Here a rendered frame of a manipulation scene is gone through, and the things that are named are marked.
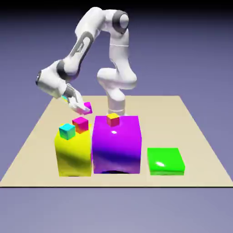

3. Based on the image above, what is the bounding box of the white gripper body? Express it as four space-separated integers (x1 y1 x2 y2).
67 90 91 115

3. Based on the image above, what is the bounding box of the small magenta cube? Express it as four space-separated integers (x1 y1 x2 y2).
82 101 93 116

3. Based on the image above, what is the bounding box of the small pink cube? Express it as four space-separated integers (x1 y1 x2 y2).
72 116 89 134

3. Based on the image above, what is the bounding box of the small cyan cube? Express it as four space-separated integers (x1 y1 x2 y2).
58 123 76 141

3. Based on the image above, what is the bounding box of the small yellow cube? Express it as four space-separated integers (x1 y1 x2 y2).
106 112 120 127

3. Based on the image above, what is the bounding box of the large yellow box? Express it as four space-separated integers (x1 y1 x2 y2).
54 123 92 177

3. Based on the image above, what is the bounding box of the large purple box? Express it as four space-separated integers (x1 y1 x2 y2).
91 115 142 175

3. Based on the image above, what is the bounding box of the large green box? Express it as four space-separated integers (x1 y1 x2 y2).
147 147 186 176

